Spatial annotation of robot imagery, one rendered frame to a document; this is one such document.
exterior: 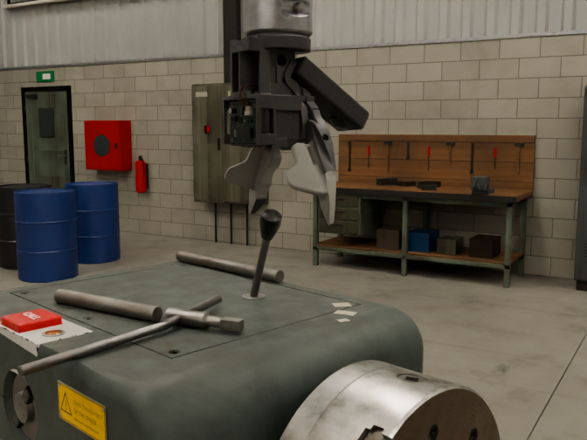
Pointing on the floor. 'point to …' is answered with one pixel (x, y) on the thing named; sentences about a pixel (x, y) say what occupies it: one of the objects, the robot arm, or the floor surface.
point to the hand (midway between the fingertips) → (293, 220)
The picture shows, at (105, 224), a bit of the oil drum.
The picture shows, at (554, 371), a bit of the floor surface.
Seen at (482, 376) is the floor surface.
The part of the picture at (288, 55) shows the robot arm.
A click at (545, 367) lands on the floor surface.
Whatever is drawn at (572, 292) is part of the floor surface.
